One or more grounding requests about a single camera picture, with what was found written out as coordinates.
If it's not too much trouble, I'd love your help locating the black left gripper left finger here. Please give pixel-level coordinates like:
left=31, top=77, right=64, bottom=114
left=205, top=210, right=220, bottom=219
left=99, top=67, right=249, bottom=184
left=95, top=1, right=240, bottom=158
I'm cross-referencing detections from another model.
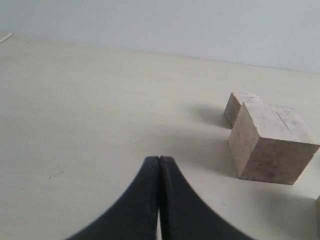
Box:
left=69, top=156, right=160, bottom=240

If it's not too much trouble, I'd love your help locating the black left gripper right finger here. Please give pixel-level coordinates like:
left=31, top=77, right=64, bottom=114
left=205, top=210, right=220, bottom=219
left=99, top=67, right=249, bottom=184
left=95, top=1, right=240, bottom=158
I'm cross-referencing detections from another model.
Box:
left=158, top=156, right=251, bottom=240

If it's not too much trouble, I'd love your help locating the third largest wooden cube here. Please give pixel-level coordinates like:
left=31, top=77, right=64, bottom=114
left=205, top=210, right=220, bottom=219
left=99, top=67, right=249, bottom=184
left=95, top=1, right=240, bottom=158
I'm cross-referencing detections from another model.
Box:
left=223, top=92, right=263, bottom=127

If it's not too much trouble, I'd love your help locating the second largest wooden cube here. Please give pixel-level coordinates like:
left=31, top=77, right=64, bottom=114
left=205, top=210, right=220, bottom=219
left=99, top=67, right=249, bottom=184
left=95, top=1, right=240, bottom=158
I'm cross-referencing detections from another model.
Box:
left=316, top=195, right=320, bottom=218

